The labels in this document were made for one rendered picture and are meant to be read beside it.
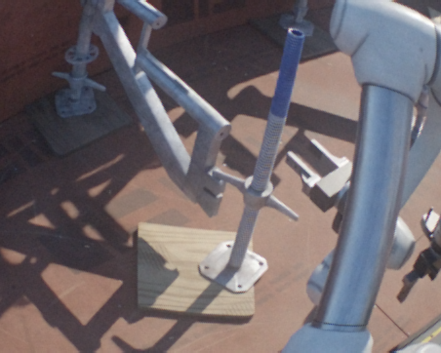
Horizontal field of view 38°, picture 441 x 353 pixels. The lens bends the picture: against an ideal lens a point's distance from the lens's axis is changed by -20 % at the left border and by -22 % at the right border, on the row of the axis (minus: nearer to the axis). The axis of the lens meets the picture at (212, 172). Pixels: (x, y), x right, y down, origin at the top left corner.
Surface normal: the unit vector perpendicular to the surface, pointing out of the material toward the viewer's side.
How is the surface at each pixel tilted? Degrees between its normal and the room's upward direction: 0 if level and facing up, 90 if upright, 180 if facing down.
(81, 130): 0
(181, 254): 0
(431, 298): 0
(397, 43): 50
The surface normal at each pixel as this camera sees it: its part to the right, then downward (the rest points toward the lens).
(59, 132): 0.16, -0.71
